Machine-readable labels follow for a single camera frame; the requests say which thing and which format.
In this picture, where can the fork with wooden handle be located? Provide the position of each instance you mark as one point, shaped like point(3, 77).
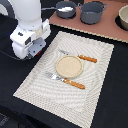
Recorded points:
point(55, 77)

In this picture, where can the grey saucepan with handle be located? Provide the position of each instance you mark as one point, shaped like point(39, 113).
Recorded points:
point(65, 4)

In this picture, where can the beige round plate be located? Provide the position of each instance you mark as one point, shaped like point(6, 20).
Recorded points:
point(69, 66)

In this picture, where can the white fish toy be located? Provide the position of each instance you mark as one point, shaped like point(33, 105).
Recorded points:
point(65, 9)

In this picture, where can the knife with wooden handle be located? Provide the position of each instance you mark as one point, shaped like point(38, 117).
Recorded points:
point(80, 56)

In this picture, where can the pink stove board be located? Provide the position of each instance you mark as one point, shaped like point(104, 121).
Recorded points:
point(106, 27)

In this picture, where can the beige bowl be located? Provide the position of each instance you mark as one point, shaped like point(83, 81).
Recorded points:
point(123, 14)

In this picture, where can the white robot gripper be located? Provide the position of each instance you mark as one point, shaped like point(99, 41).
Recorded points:
point(29, 38)

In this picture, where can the grey pot with handles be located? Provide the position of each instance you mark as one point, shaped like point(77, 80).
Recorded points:
point(91, 12)

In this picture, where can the white woven placemat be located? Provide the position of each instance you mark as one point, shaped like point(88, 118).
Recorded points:
point(70, 103)

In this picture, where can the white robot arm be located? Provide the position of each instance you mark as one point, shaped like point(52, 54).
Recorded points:
point(27, 10)

